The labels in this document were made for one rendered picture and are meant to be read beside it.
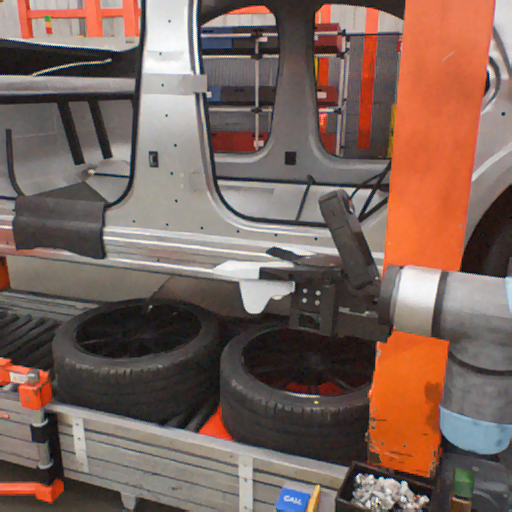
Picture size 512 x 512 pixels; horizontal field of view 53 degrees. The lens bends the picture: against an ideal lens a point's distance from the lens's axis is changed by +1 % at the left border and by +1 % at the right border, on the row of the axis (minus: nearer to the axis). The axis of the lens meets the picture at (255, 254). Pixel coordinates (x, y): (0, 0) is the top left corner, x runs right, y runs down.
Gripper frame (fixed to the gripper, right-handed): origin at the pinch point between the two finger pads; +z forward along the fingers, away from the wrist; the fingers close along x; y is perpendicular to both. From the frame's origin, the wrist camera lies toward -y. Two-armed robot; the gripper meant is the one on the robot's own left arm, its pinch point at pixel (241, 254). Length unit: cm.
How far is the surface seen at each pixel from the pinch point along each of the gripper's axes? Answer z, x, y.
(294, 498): 7, 50, 70
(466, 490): -30, 50, 53
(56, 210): 133, 95, 15
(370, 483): -10, 52, 60
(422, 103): -12, 53, -25
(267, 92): 189, 414, -72
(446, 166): -18, 55, -13
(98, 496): 90, 74, 115
